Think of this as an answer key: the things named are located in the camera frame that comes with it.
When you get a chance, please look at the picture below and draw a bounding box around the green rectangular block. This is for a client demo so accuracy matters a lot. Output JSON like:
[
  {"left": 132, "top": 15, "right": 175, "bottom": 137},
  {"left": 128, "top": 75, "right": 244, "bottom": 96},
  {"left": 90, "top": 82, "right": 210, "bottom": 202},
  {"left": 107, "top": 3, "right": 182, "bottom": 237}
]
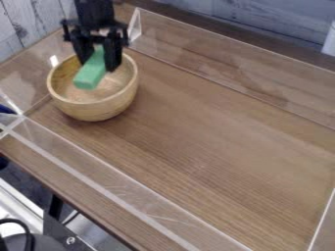
[{"left": 74, "top": 46, "right": 106, "bottom": 90}]

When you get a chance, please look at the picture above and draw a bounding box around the light wooden bowl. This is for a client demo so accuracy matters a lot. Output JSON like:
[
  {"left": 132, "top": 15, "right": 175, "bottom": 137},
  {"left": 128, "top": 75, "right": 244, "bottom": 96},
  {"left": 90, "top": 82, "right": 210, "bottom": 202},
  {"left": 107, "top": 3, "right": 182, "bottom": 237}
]
[{"left": 46, "top": 52, "right": 140, "bottom": 123}]

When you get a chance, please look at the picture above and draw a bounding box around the black cable loop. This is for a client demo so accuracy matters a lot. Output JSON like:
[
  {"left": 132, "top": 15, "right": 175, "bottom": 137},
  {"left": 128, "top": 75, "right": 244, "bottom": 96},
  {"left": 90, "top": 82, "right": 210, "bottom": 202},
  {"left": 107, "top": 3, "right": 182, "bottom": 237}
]
[{"left": 0, "top": 218, "right": 36, "bottom": 251}]

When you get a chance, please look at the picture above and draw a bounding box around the clear acrylic table enclosure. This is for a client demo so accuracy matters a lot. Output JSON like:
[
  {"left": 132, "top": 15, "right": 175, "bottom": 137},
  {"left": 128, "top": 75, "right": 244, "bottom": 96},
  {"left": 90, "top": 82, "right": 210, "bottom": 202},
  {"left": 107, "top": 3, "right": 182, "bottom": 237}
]
[{"left": 0, "top": 4, "right": 335, "bottom": 251}]

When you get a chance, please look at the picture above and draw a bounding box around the black metal bracket with bolt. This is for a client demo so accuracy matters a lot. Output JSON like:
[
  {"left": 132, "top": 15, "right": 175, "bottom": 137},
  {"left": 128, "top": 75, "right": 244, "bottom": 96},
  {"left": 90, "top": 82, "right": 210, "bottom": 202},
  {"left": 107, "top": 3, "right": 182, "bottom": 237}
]
[{"left": 43, "top": 214, "right": 98, "bottom": 251}]

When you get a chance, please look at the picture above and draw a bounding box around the blue object at left edge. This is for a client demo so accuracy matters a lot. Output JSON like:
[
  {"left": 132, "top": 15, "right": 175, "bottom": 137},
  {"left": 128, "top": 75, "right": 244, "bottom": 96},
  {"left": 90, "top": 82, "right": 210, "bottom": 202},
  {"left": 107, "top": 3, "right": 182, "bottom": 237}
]
[{"left": 0, "top": 104, "right": 16, "bottom": 114}]

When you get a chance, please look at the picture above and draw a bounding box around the white object at right edge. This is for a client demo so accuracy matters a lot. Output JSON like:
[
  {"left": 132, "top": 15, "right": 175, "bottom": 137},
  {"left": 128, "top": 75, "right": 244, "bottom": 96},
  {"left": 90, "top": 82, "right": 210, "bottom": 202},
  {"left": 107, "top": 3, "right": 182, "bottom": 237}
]
[{"left": 322, "top": 28, "right": 335, "bottom": 56}]

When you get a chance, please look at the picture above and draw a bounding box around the black table leg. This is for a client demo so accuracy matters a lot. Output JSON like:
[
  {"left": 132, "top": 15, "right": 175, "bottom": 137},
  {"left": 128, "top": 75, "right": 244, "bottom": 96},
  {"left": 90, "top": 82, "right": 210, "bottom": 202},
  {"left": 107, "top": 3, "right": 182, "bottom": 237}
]
[{"left": 48, "top": 195, "right": 64, "bottom": 221}]

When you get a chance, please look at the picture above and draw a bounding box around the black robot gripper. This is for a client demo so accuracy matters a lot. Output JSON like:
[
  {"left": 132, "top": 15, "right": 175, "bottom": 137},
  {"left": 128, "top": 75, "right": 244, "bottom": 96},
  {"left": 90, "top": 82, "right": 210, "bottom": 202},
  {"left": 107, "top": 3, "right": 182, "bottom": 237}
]
[{"left": 60, "top": 0, "right": 128, "bottom": 72}]

